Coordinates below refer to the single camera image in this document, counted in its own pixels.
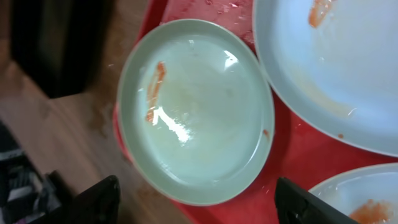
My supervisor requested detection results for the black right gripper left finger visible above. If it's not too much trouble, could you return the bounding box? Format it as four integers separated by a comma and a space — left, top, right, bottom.
32, 174, 121, 224

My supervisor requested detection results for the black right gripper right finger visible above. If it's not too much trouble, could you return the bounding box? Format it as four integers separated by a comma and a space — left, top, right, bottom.
274, 177, 358, 224

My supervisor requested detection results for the white plate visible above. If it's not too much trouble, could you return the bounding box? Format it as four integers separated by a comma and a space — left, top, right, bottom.
117, 19, 275, 206
309, 163, 397, 223
253, 0, 397, 156

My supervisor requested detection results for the red plastic tray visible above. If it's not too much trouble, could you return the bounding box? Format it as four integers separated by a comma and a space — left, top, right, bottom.
112, 0, 398, 224

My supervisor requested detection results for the black water basin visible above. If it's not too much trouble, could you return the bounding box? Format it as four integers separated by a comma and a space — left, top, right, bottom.
10, 0, 114, 98

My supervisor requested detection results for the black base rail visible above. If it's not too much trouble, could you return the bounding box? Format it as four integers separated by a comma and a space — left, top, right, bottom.
1, 124, 62, 223

